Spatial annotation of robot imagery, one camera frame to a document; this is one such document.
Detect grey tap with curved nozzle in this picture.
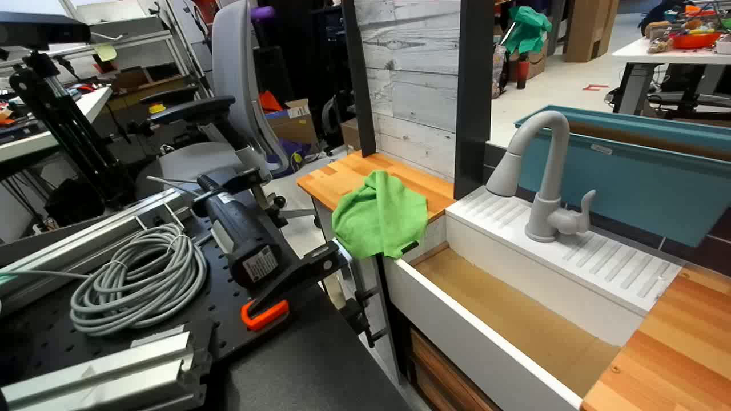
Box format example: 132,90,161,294
484,109,600,244

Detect orange object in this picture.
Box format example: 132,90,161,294
259,90,285,114

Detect thin black metal post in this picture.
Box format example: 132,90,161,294
339,0,377,157

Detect red bowl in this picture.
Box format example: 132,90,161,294
670,31,723,52

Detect black tripod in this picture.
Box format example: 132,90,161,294
8,49,140,212

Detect coiled grey cable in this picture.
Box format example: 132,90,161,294
68,221,211,338

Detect black stereo camera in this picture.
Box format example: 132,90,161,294
0,9,95,52

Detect black box with label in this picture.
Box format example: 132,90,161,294
193,170,296,293

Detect white table with black legs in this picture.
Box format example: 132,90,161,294
612,35,731,116

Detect tall cardboard box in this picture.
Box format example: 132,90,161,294
562,0,620,65

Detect long aluminium extrusion rail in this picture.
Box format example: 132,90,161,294
0,186,190,323

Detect wide black metal post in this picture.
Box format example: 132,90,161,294
453,0,499,202

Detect short aluminium extrusion block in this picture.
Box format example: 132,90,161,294
0,326,201,411

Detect wooden butcher block countertop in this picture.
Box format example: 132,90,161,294
296,149,731,411

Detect grey office chair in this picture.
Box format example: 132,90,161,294
147,0,296,202

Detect small cardboard box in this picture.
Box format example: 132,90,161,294
265,99,323,152

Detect white sink with drainboard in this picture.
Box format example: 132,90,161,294
385,186,683,411

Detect wooden cabinet front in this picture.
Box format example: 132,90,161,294
407,326,499,411

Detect white desk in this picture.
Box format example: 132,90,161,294
0,82,114,168

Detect green cloth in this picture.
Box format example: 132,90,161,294
330,170,433,260

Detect black clamp with orange handle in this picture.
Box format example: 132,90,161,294
237,241,387,350

